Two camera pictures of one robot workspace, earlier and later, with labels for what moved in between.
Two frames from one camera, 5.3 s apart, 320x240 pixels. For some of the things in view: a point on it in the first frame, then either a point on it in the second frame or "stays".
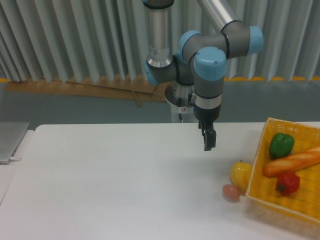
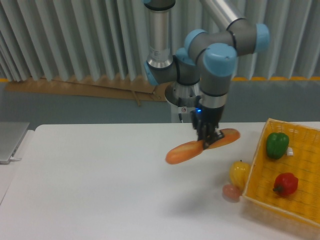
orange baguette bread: [278, 166] -> [184, 151]
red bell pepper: [288, 183] stays
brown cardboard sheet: [105, 87] stays
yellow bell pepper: [240, 173] stays
